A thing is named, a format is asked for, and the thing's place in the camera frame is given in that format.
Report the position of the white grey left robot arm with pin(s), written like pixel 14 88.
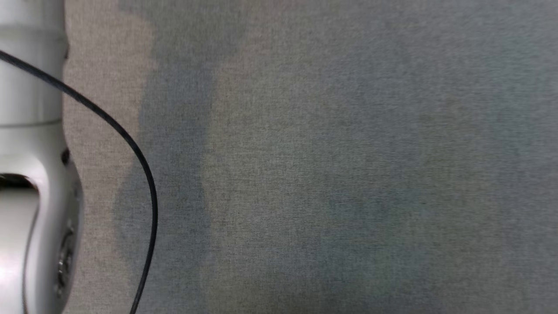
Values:
pixel 30 87

